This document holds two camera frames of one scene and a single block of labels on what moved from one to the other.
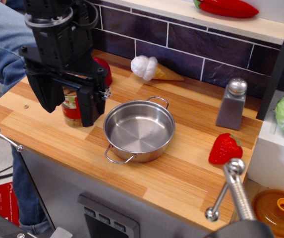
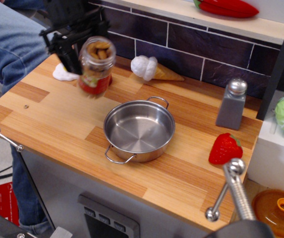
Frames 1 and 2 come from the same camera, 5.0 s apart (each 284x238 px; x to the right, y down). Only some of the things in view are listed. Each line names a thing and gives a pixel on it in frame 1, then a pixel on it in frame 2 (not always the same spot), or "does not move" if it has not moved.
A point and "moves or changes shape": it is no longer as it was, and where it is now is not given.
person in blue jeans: [5, 31] does not move
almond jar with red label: [71, 107] moves or changes shape
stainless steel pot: [143, 128] does not move
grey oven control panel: [103, 220] does not move
